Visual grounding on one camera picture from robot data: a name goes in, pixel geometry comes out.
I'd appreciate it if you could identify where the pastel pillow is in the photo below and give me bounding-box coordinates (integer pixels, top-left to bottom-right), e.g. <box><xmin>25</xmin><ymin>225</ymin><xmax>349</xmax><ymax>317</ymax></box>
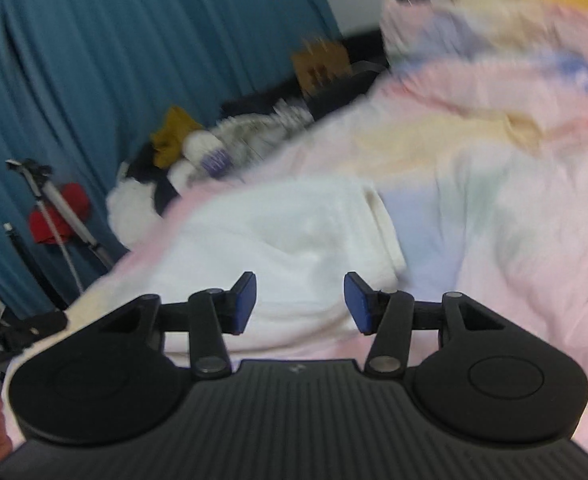
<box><xmin>379</xmin><ymin>0</ymin><xmax>540</xmax><ymax>68</ymax></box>

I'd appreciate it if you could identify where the brown paper bag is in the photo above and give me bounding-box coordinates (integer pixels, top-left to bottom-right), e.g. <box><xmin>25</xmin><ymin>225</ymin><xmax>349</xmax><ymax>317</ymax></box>
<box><xmin>291</xmin><ymin>39</ymin><xmax>353</xmax><ymax>99</ymax></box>

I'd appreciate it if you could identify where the black sofa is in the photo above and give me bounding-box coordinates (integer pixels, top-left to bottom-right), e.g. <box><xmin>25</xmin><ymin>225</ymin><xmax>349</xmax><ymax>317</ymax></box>
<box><xmin>221</xmin><ymin>27</ymin><xmax>393</xmax><ymax>122</ymax></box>

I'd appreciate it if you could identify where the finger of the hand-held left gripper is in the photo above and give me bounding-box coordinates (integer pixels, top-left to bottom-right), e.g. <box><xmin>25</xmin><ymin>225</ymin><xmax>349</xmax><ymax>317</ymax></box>
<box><xmin>4</xmin><ymin>310</ymin><xmax>69</xmax><ymax>350</ymax></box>

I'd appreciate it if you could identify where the red cloth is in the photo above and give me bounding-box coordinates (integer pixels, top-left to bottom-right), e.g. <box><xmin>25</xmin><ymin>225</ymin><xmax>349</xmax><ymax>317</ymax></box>
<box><xmin>28</xmin><ymin>182</ymin><xmax>92</xmax><ymax>246</ymax></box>

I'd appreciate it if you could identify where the garment steamer stand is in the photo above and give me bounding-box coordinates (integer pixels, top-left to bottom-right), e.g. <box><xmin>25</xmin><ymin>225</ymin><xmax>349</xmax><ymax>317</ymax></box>
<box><xmin>4</xmin><ymin>157</ymin><xmax>117</xmax><ymax>294</ymax></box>

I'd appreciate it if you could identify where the black cloth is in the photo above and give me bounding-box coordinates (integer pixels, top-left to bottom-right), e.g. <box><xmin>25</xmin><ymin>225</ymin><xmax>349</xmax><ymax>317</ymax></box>
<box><xmin>124</xmin><ymin>140</ymin><xmax>183</xmax><ymax>217</ymax></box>

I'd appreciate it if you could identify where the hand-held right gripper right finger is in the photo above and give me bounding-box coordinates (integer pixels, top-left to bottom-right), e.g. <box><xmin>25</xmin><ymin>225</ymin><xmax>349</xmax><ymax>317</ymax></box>
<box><xmin>344</xmin><ymin>271</ymin><xmax>506</xmax><ymax>376</ymax></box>

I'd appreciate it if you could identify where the mustard yellow cloth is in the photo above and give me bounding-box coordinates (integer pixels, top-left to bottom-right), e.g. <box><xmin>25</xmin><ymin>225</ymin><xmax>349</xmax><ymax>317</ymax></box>
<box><xmin>151</xmin><ymin>105</ymin><xmax>205</xmax><ymax>170</ymax></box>

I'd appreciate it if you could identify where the white and black jacket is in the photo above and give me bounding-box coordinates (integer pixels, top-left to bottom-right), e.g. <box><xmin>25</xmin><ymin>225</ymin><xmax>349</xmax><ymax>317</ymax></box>
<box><xmin>106</xmin><ymin>130</ymin><xmax>235</xmax><ymax>249</ymax></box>

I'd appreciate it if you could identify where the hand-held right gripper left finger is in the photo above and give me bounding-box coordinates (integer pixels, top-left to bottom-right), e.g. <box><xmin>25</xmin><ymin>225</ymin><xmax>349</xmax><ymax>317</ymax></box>
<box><xmin>98</xmin><ymin>271</ymin><xmax>258</xmax><ymax>378</ymax></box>

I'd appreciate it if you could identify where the pastel tie-dye blanket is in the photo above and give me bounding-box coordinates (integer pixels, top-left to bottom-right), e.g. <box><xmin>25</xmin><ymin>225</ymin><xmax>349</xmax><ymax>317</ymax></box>
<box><xmin>68</xmin><ymin>7</ymin><xmax>588</xmax><ymax>461</ymax></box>

